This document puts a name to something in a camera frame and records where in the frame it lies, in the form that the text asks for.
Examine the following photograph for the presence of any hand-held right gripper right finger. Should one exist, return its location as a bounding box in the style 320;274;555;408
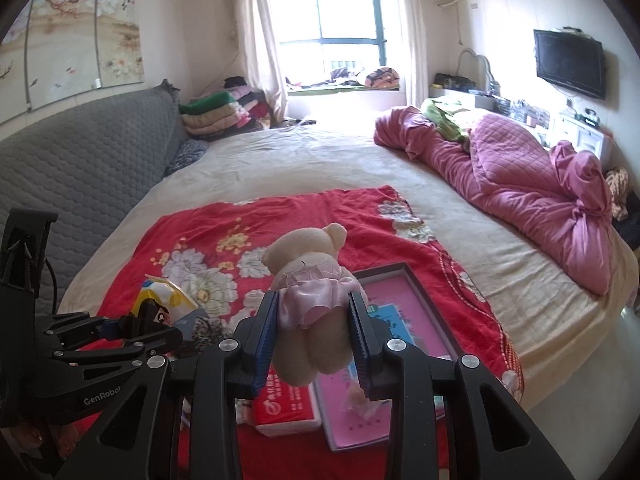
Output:
348;290;576;480

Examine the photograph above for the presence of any black wall television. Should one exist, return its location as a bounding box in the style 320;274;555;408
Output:
533;29;607;101

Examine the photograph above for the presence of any white curtain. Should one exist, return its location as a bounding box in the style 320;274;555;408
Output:
232;0;291;121
385;0;433;108

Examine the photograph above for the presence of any dark patterned pillow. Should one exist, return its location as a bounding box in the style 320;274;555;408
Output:
164;139;210;177

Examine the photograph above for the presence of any window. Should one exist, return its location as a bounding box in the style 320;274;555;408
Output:
269;0;388;91

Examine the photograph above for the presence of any grey quilted headboard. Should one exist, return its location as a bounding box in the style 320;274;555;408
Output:
0;80;188;311

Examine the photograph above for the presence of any dark shallow cardboard box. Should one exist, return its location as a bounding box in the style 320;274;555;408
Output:
312;261;463;453

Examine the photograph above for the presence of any person's left hand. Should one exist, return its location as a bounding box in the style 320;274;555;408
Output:
15;412;83;461

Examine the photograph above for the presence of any black case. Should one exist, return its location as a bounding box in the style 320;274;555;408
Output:
434;72;476;92

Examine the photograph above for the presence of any dark clothes pile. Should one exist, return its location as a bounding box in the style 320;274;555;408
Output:
327;66;366;83

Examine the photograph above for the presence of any bed with beige sheet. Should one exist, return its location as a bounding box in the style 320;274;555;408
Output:
57;110;640;411

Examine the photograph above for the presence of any cream teddy bear pink dress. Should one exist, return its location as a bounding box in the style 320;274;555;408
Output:
262;222;371;388

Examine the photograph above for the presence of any floral wall painting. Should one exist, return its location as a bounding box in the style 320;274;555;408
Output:
0;0;148;126

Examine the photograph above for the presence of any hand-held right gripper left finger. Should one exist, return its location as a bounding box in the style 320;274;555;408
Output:
55;290;281;480

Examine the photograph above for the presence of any green cloth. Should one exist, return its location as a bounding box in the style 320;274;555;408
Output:
420;97;473;143

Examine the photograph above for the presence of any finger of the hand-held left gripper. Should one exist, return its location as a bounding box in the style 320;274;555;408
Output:
50;327;185;392
42;299;166;348

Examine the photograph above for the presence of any stack of folded blankets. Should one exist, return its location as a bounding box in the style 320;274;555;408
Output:
179;76;273;141

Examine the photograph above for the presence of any folded floral quilt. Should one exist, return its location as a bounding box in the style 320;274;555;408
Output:
364;66;402;90

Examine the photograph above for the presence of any green window seat cushion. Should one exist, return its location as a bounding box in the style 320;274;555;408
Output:
287;84;401;97

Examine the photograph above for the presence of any pink picture book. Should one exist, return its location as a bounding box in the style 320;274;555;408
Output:
315;272;453;451

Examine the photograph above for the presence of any leopard print cloth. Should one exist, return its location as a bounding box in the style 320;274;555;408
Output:
192;316;228;356

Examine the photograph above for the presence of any red and white tissue box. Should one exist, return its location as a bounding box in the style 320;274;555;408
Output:
250;367;323;436

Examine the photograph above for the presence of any pink quilt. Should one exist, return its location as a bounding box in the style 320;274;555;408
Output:
374;105;615;296

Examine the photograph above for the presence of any white cabinet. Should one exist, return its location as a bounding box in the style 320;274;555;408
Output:
520;110;616;171

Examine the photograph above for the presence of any black cable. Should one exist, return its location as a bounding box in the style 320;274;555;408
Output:
42;255;58;316

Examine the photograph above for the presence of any red floral blanket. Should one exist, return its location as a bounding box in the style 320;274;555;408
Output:
62;185;526;480

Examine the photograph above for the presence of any yellow snack packet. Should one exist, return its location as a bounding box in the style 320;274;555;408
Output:
131;274;201;326

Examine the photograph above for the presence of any yellow knitted cloth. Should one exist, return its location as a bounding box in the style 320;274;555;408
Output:
605;166;631;221

